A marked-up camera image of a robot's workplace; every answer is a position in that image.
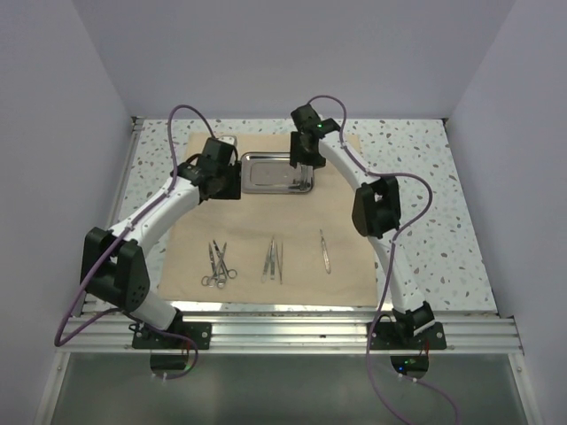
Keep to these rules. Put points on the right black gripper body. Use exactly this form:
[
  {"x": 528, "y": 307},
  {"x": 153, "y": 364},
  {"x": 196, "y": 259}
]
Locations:
[{"x": 299, "y": 154}]

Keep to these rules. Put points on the steel scalpel handle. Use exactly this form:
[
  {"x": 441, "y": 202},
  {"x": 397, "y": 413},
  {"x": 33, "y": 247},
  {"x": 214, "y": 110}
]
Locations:
[
  {"x": 325, "y": 253},
  {"x": 301, "y": 179}
]

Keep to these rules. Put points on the steel tweezers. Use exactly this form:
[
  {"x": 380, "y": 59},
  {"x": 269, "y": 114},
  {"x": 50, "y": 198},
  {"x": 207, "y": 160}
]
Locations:
[
  {"x": 280, "y": 260},
  {"x": 265, "y": 270},
  {"x": 272, "y": 259}
]

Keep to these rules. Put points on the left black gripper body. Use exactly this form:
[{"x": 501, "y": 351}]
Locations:
[{"x": 229, "y": 183}]

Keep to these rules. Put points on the beige cloth wrap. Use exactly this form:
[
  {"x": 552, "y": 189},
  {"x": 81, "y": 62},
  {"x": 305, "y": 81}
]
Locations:
[{"x": 247, "y": 227}]

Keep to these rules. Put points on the steel surgical scissors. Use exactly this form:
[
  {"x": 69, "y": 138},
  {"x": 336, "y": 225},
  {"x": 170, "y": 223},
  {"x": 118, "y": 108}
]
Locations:
[{"x": 211, "y": 280}]

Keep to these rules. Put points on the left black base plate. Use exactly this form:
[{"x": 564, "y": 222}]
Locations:
[{"x": 183, "y": 334}]

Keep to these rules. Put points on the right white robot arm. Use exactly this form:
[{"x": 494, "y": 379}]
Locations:
[{"x": 376, "y": 215}]

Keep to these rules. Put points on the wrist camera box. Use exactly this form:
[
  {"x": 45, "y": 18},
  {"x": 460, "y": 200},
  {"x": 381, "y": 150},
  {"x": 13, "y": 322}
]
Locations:
[
  {"x": 305, "y": 118},
  {"x": 219, "y": 148}
]

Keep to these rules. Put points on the steel forceps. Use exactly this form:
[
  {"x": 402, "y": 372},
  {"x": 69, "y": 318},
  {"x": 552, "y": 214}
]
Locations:
[{"x": 225, "y": 272}]

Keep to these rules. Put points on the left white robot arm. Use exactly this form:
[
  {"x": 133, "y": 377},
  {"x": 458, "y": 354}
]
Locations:
[{"x": 114, "y": 260}]

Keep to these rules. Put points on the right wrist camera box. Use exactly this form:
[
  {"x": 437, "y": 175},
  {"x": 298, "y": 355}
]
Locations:
[{"x": 305, "y": 118}]

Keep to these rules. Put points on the steel instrument tray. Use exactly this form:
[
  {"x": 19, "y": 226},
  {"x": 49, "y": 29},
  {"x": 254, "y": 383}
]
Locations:
[{"x": 265, "y": 173}]

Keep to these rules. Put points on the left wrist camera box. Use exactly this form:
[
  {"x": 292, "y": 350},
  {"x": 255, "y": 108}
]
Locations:
[{"x": 219, "y": 148}]

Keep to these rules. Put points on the aluminium front rail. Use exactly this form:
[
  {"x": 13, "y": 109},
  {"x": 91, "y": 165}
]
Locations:
[{"x": 310, "y": 333}]

